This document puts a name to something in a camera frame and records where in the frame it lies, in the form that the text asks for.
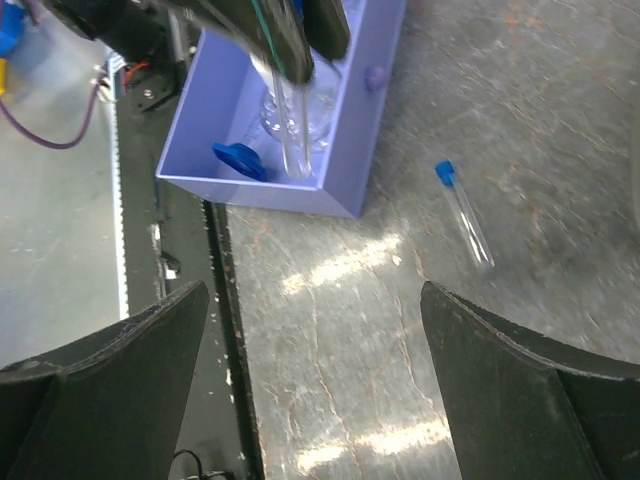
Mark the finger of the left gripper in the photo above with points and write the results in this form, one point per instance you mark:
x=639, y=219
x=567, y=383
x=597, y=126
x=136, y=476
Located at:
x=270, y=30
x=326, y=28

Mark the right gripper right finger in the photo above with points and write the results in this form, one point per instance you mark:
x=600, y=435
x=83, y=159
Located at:
x=521, y=405

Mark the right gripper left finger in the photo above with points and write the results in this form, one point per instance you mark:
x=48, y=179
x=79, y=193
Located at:
x=109, y=405

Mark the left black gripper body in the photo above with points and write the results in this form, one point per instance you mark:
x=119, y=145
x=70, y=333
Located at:
x=127, y=27

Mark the blue cap test tube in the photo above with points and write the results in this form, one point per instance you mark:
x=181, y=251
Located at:
x=464, y=216
x=292, y=109

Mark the round flask white stopper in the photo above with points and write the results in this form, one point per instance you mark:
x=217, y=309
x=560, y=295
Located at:
x=322, y=92

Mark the multicolour compartment organizer tray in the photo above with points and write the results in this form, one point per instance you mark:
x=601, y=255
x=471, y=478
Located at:
x=220, y=104

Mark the slotted cable duct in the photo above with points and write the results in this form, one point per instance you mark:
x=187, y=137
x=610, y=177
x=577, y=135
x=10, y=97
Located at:
x=113, y=61

